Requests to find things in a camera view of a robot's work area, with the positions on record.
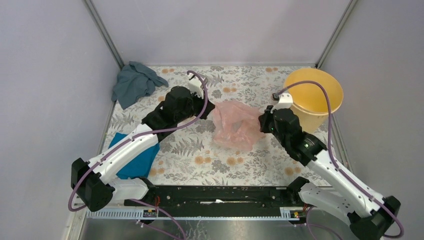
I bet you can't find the yellow trash bin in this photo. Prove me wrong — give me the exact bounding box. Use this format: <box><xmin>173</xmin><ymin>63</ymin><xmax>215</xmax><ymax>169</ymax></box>
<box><xmin>284</xmin><ymin>68</ymin><xmax>344</xmax><ymax>134</ymax></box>

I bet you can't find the pink plastic trash bag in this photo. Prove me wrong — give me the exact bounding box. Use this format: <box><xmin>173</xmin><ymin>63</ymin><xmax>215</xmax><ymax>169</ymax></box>
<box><xmin>210</xmin><ymin>100</ymin><xmax>264</xmax><ymax>152</ymax></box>

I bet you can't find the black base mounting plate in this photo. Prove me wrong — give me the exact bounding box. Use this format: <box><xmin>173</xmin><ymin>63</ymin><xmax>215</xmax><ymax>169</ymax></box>
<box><xmin>142</xmin><ymin>185</ymin><xmax>304</xmax><ymax>218</ymax></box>

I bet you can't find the blue folded cloth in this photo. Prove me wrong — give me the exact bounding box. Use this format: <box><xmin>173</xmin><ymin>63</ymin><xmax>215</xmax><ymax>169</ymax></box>
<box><xmin>116</xmin><ymin>143</ymin><xmax>160</xmax><ymax>180</ymax></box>

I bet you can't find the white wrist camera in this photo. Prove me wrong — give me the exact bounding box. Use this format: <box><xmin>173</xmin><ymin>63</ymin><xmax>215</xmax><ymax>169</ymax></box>
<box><xmin>187</xmin><ymin>73</ymin><xmax>204</xmax><ymax>99</ymax></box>
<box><xmin>270</xmin><ymin>92</ymin><xmax>294</xmax><ymax>113</ymax></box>

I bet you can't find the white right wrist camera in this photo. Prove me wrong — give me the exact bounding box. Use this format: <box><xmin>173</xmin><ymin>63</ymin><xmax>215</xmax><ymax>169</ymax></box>
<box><xmin>270</xmin><ymin>92</ymin><xmax>294</xmax><ymax>113</ymax></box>

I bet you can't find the grey crumpled cloth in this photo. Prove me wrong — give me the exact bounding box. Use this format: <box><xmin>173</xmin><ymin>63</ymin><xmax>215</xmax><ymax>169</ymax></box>
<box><xmin>111</xmin><ymin>61</ymin><xmax>169</xmax><ymax>110</ymax></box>

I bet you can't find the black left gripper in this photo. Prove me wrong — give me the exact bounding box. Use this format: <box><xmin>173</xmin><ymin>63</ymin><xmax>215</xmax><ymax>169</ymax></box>
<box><xmin>175</xmin><ymin>88</ymin><xmax>216</xmax><ymax>123</ymax></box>

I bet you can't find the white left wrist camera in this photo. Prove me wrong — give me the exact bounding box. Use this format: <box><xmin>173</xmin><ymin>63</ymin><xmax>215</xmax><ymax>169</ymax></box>
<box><xmin>187</xmin><ymin>73</ymin><xmax>204</xmax><ymax>99</ymax></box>

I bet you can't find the floral patterned table mat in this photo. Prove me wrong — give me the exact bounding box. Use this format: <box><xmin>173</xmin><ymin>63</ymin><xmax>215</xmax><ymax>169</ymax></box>
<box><xmin>93</xmin><ymin>65</ymin><xmax>342</xmax><ymax>187</ymax></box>

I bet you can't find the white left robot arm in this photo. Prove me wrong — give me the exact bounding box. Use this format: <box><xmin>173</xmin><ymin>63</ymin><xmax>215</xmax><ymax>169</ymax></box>
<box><xmin>68</xmin><ymin>86</ymin><xmax>215</xmax><ymax>212</ymax></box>

